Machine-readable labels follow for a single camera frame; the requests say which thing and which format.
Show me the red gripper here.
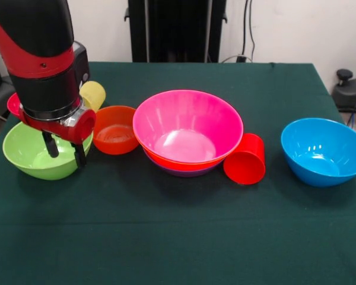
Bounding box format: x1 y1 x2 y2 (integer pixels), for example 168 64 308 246
17 102 97 169

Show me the light green bowl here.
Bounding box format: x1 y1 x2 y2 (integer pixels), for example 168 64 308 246
2 120 94 181

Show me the large orange bowl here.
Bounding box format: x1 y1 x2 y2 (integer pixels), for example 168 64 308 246
135 135 228 172

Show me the large pink bowl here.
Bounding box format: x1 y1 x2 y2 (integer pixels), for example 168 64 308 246
132 89 244 164

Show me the small orange-red bowl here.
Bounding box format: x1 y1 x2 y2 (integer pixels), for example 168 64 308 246
92 105 140 156

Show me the yellow cup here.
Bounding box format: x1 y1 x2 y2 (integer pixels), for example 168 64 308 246
79 80 107 113

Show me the small crimson bowl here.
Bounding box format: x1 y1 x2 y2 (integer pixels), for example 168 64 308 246
7 92 22 118

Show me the purple bowl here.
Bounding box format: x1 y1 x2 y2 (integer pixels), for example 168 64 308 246
147 153 219 178

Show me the dark green tablecloth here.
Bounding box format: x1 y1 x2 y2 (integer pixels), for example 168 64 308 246
0 61 356 285

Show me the red cup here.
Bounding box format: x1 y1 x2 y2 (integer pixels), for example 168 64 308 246
222 133 267 186

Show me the blue bowl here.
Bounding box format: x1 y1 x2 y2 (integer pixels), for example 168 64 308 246
280 118 356 188

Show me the grey pedestal foot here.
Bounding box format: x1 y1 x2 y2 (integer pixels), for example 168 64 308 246
0 74 17 116
332 69 356 111

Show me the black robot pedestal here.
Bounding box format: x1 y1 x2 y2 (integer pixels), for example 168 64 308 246
124 0 229 64

